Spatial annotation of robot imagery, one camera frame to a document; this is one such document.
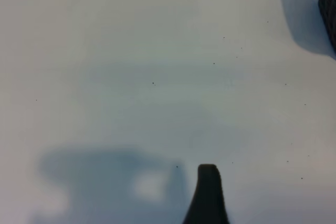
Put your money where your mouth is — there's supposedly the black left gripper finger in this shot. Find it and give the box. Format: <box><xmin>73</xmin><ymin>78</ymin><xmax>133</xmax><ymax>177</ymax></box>
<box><xmin>182</xmin><ymin>163</ymin><xmax>230</xmax><ymax>224</ymax></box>

